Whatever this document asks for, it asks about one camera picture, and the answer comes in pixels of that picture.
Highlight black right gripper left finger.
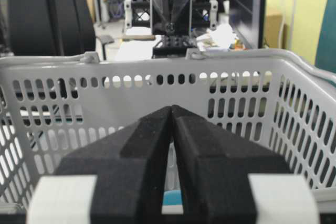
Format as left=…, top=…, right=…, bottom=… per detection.
left=27, top=106, right=171, bottom=223

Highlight teal item in basket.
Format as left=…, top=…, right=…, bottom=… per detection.
left=163, top=190, right=183, bottom=206

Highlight black computer monitor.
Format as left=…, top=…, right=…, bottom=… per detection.
left=229, top=0, right=266, bottom=49

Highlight white crumpled papers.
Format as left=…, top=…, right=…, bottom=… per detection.
left=196, top=23, right=247, bottom=51

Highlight brown cardboard box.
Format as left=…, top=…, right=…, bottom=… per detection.
left=264, top=9, right=285, bottom=48

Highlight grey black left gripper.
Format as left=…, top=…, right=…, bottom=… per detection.
left=124, top=0, right=218, bottom=59

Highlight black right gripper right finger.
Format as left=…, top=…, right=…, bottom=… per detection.
left=172, top=105, right=321, bottom=223

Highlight grey plastic shopping basket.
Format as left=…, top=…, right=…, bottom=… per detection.
left=1, top=49, right=335, bottom=212

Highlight black office chair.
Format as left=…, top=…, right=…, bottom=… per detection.
left=7, top=0, right=114, bottom=56

